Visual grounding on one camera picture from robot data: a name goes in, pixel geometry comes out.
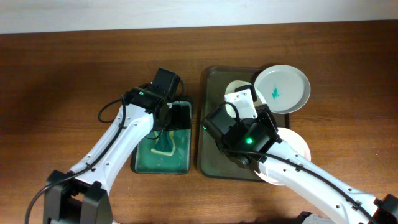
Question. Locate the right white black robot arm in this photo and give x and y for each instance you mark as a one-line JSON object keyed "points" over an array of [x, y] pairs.
{"points": [[255, 143]]}

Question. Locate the small green water tray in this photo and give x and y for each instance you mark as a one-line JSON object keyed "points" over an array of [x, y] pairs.
{"points": [[143, 161]]}

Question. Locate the large dark serving tray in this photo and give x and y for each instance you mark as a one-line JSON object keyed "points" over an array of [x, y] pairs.
{"points": [[215, 122]]}

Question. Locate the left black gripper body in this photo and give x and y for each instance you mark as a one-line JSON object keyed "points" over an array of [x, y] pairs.
{"points": [[175, 120]]}

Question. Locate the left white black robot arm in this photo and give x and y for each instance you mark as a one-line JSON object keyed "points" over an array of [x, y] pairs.
{"points": [[151, 118]]}

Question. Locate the green yellow sponge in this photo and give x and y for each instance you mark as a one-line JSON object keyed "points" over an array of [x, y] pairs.
{"points": [[165, 144]]}

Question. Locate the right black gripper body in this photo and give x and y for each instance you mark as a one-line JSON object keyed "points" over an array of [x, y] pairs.
{"points": [[263, 114]]}

